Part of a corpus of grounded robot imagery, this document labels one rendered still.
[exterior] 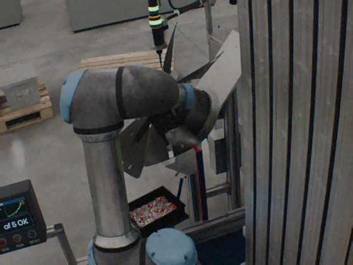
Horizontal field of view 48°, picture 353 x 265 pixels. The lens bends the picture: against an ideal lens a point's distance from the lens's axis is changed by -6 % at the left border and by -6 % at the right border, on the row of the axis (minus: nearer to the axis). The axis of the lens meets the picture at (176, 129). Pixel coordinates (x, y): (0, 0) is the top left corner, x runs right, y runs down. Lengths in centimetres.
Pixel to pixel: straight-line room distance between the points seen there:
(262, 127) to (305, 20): 23
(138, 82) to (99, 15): 634
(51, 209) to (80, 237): 42
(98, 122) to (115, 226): 25
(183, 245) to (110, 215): 19
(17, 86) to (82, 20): 298
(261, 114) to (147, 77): 29
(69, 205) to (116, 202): 228
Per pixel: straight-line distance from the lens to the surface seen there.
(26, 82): 445
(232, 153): 208
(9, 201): 134
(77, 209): 318
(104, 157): 92
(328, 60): 53
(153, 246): 101
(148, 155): 159
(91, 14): 716
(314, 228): 69
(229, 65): 189
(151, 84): 87
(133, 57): 522
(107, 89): 87
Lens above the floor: 200
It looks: 31 degrees down
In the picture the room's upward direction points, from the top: 7 degrees counter-clockwise
